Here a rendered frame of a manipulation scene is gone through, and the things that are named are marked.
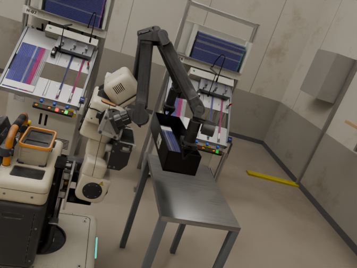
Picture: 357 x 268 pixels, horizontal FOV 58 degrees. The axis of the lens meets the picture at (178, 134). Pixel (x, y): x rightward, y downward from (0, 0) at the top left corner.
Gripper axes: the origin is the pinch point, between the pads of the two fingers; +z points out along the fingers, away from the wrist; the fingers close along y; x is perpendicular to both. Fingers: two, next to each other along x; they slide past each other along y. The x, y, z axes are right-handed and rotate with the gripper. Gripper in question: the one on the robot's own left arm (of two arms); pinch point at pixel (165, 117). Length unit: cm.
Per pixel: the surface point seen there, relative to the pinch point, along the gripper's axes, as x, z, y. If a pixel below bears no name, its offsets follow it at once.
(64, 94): 71, 32, 100
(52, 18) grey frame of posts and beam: 97, -25, 144
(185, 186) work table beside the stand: -16.7, 30.4, -29.8
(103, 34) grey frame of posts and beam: 49, -24, 140
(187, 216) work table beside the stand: -11, 30, -61
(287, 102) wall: -285, 20, 311
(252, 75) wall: -216, -5, 342
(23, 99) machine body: 109, 55, 128
